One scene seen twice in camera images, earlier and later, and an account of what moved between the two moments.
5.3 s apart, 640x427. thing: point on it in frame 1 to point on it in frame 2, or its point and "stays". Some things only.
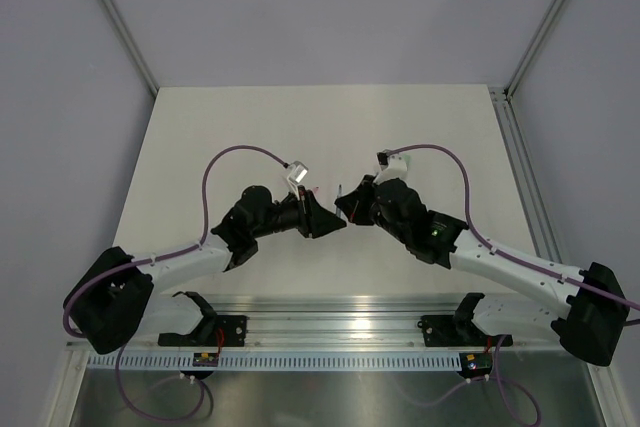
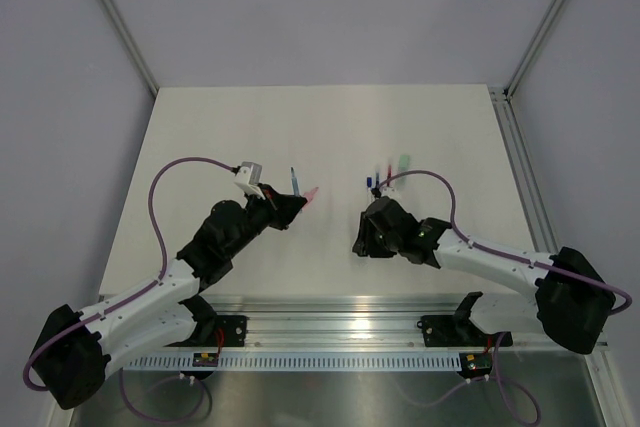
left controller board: x=205 y=359 stays
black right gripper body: x=363 y=212 to x=375 y=243
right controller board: x=476 y=364 stays
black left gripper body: x=306 y=223 to x=265 y=213
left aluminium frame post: x=115 y=16 stays
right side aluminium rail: x=525 y=177 stays
